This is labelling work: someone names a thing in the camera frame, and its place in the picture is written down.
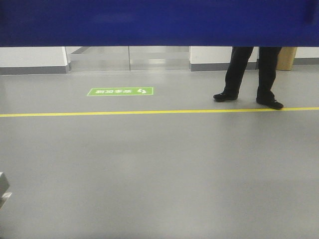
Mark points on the cardboard coloured bin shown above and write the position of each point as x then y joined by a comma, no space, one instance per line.
286,58

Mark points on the large blue plastic bin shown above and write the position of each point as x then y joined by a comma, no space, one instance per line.
36,23

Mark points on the person in black trousers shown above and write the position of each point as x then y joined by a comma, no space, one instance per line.
268,58

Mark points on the green floor sign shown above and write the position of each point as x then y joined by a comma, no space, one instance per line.
122,91

